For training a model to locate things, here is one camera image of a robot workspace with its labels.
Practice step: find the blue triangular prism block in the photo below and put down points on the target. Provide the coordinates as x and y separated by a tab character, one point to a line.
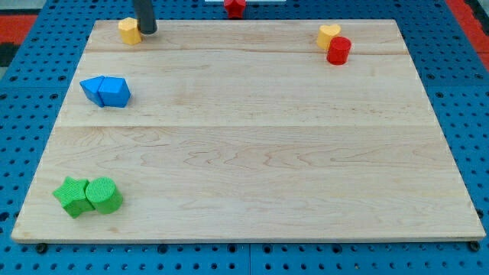
114	92

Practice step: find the yellow heart block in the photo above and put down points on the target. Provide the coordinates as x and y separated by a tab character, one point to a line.
326	33

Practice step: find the red star block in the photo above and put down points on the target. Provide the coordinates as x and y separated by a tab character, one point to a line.
234	8

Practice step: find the light wooden board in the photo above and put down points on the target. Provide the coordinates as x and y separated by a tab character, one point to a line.
241	131

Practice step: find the yellow pentagon block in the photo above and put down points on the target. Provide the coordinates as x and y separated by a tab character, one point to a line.
129	32

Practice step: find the red cylinder block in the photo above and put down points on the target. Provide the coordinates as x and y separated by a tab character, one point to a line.
339	49

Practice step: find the green cylinder block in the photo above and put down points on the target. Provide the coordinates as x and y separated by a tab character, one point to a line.
104	195

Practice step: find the blue cube block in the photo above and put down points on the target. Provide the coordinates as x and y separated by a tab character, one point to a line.
91	89

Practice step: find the green star block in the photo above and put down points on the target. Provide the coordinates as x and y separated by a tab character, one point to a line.
72	197

